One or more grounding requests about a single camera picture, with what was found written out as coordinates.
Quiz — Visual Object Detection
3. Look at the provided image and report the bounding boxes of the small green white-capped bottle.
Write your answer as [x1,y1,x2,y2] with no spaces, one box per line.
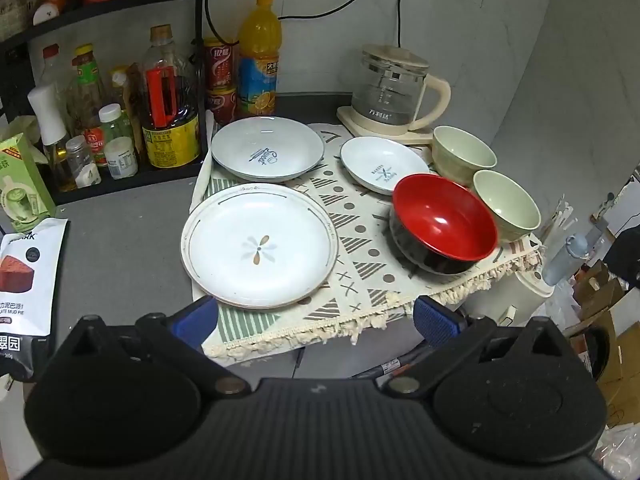
[98,104,134,147]

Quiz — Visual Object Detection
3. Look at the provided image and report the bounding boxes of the clear red-capped bottle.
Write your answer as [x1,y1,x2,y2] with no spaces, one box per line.
[40,45,72,126]

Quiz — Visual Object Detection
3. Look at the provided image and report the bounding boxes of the dark rod with red label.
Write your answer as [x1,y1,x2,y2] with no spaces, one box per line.
[351,352,427,380]

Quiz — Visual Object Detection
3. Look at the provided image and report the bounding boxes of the green-label glass bottle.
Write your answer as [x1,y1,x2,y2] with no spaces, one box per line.
[70,44,109,131]

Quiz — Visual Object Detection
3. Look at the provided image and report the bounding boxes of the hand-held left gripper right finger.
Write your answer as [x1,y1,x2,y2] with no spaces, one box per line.
[382,296,576,397]

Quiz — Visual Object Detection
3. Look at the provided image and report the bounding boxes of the orange juice bottle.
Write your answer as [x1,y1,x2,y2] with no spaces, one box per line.
[237,0,282,118]

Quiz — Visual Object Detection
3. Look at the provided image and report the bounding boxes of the cream kettle base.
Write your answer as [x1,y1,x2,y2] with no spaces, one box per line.
[336,105,435,145]

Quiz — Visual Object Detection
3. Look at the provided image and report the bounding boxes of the white orange container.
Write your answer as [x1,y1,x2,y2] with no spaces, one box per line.
[32,0,69,26]

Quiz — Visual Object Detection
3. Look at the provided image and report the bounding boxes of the white-top oil spray bottle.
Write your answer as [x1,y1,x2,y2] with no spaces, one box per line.
[27,85,77,192]

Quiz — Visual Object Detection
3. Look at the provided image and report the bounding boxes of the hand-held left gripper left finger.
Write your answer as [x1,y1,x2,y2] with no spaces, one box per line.
[65,296,251,397]

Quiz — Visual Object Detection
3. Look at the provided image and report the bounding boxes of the white snack pouch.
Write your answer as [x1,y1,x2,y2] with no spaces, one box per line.
[0,217,69,382]

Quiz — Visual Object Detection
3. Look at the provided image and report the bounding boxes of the green drink-mix box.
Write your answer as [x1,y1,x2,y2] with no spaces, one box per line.
[0,132,57,234]

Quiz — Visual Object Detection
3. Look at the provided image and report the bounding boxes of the clear spice jar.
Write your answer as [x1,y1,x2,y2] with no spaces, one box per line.
[66,136,101,189]

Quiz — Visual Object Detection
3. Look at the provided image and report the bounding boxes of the black metal rack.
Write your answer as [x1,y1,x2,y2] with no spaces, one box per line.
[0,0,212,206]

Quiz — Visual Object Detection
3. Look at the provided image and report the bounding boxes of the white labelled jar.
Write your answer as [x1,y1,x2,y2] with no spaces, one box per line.
[104,136,139,180]

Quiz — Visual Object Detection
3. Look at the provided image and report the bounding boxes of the pale green bowl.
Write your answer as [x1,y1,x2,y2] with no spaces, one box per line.
[472,170,542,243]
[432,126,497,186]

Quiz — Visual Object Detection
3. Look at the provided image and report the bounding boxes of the large yellow-label oil bottle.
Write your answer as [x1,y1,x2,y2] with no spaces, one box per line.
[140,25,201,169]

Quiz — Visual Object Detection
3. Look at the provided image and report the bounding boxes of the grey-blue water bottle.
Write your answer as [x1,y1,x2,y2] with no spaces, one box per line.
[542,234,590,287]

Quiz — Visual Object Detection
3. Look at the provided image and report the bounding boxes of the cream thermos jug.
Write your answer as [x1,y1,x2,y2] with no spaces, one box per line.
[467,259,556,327]

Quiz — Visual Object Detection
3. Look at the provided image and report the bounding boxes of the glass electric kettle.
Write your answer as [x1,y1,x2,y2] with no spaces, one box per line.
[350,45,452,128]

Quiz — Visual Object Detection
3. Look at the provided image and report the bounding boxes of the cardboard boxes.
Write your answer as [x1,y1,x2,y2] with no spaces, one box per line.
[565,260,640,428]

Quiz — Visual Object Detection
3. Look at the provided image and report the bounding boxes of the small white dish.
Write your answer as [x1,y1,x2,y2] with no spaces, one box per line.
[340,136,432,196]

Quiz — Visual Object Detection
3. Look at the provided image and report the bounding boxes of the white blue-rimmed deep plate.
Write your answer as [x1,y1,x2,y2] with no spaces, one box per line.
[211,116,326,183]

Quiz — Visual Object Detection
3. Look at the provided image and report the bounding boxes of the large white flower-print plate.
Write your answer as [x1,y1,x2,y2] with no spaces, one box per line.
[181,183,340,310]

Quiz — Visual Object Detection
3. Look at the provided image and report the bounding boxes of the patterned fringed place mat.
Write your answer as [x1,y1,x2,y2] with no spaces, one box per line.
[190,122,545,365]

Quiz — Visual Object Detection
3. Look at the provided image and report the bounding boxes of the red and black bowl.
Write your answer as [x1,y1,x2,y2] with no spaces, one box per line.
[390,173,499,275]

